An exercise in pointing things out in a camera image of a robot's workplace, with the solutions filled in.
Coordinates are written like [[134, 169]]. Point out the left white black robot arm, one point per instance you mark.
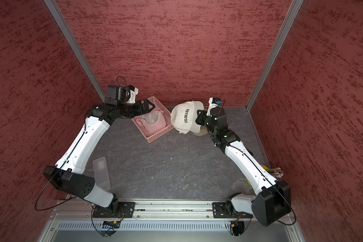
[[67, 174]]

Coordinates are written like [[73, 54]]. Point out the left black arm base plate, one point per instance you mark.
[[121, 209]]

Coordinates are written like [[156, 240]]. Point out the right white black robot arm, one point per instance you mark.
[[272, 199]]

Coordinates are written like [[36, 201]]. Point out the yellow pencil cup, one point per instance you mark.
[[266, 169]]

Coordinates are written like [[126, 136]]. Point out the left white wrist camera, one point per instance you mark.
[[133, 93]]

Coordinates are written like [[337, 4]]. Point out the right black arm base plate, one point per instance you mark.
[[226, 210]]

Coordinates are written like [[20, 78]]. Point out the clear plastic sheet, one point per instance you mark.
[[101, 174]]

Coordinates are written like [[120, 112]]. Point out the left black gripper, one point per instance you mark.
[[140, 111]]

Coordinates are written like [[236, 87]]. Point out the white pink baseball cap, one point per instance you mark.
[[183, 117]]

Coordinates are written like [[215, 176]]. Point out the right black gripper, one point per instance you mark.
[[201, 114]]

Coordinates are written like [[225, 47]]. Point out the beige baseball cap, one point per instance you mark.
[[203, 131]]

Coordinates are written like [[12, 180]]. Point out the aluminium front rail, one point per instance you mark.
[[151, 209]]

